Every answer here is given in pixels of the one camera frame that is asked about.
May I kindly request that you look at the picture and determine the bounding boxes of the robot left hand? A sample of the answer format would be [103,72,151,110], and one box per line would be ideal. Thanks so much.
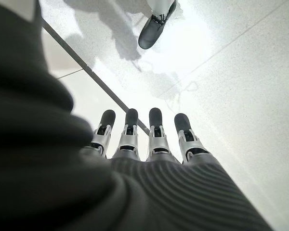
[0,0,274,231]

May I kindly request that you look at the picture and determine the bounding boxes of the dark cabinet toe kick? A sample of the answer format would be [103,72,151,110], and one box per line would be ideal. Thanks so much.
[42,20,151,135]

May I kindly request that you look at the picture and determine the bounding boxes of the robot left leg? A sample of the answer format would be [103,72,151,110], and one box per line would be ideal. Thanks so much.
[137,0,178,50]

